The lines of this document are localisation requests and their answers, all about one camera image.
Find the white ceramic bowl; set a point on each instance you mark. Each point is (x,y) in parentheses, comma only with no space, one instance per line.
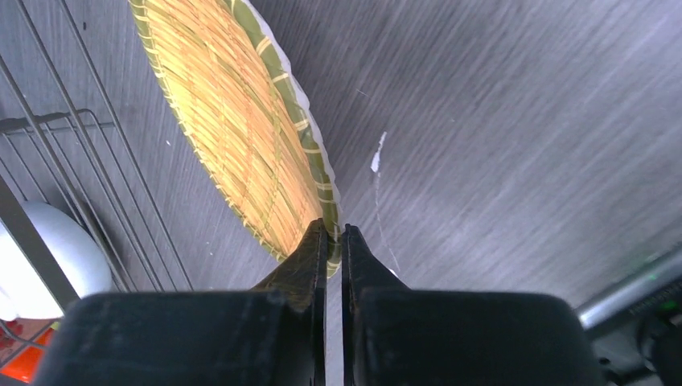
(48,264)

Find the orange bowl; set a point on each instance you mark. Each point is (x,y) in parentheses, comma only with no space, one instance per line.
(22,343)

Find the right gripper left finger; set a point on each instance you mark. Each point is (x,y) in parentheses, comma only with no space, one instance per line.
(272,334)

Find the woven bamboo tray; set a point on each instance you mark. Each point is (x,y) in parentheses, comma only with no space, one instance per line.
(231,88)

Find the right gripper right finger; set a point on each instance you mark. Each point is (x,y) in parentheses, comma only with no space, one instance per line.
(395,335)

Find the wire dish rack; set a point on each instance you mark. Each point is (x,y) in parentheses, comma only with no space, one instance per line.
(63,144)

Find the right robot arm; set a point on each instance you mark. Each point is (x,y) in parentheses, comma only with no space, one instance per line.
(634,327)

